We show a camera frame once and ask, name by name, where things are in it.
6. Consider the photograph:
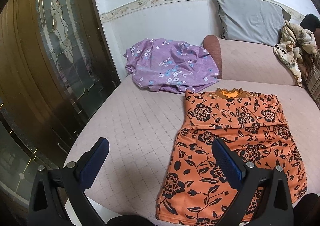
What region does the orange black floral blouse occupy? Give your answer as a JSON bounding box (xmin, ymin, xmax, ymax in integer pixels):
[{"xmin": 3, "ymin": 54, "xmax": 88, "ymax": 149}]
[{"xmin": 156, "ymin": 89, "xmax": 307, "ymax": 225}]

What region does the pink quilted mattress cover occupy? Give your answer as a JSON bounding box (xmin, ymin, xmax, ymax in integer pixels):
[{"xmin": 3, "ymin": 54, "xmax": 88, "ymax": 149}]
[{"xmin": 67, "ymin": 77, "xmax": 319, "ymax": 225}]

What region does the striped brown pillow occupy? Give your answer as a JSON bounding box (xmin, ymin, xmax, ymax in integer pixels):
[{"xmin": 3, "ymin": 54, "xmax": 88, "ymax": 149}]
[{"xmin": 299, "ymin": 52, "xmax": 320, "ymax": 108}]

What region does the brown wooden glass door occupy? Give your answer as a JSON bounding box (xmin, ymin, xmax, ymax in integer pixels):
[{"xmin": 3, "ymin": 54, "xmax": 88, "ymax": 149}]
[{"xmin": 1, "ymin": 0, "xmax": 120, "ymax": 207}]

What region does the beige floral crumpled cloth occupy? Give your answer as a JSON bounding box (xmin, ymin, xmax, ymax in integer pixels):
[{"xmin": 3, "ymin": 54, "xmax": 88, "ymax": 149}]
[{"xmin": 273, "ymin": 20, "xmax": 319, "ymax": 87}]

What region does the purple floral cloth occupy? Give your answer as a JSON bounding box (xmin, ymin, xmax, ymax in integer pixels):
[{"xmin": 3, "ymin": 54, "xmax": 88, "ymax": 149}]
[{"xmin": 123, "ymin": 38, "xmax": 220, "ymax": 94}]

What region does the grey pillow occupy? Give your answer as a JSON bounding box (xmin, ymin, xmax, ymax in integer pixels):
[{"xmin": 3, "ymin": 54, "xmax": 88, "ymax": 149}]
[{"xmin": 215, "ymin": 0, "xmax": 285, "ymax": 46}]

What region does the black cloth item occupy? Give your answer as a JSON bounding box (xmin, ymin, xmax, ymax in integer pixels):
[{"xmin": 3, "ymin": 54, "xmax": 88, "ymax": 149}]
[{"xmin": 300, "ymin": 14, "xmax": 320, "ymax": 32}]

